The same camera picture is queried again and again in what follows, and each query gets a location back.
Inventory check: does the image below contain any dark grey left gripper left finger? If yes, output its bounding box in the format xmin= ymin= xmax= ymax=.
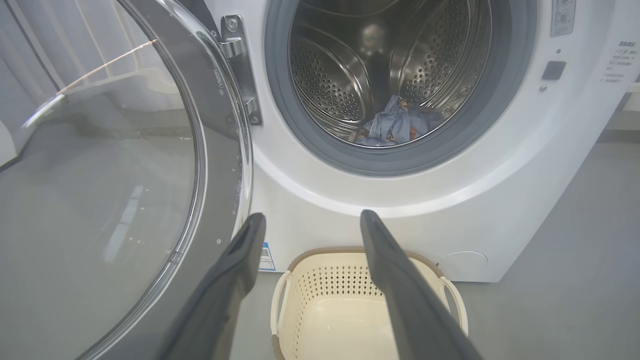
xmin=155 ymin=212 xmax=267 ymax=360

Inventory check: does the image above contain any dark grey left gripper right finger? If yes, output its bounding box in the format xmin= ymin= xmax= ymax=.
xmin=360 ymin=209 xmax=484 ymax=360

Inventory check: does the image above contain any dark round glass washer door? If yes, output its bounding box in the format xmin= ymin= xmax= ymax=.
xmin=0 ymin=0 xmax=253 ymax=360

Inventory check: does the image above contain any blue garment with orange print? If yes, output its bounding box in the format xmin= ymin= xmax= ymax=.
xmin=350 ymin=95 xmax=446 ymax=147

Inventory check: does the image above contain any cream perforated laundry basket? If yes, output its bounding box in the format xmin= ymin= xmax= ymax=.
xmin=270 ymin=246 xmax=469 ymax=360

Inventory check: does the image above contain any white front-load washing machine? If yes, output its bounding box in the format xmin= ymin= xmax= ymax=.
xmin=200 ymin=0 xmax=640 ymax=284

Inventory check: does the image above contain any metal door hinge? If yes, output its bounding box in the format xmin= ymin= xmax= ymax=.
xmin=220 ymin=15 xmax=263 ymax=126

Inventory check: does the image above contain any grey rubber door gasket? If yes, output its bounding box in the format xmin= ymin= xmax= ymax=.
xmin=264 ymin=0 xmax=538 ymax=178

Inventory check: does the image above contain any black door latch slot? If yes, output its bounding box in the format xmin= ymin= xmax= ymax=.
xmin=542 ymin=60 xmax=567 ymax=81

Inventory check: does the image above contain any blue energy label sticker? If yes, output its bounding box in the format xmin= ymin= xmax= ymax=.
xmin=258 ymin=242 xmax=277 ymax=272

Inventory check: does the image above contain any round white filter cover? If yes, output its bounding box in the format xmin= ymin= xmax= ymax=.
xmin=440 ymin=251 xmax=488 ymax=281

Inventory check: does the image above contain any steel perforated washer drum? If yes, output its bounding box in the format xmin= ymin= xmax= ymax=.
xmin=289 ymin=0 xmax=493 ymax=148

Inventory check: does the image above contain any printed text sticker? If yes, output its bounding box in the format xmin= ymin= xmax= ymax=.
xmin=602 ymin=41 xmax=637 ymax=83

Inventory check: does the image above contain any grey warning sticker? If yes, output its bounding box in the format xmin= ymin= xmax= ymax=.
xmin=550 ymin=0 xmax=577 ymax=37

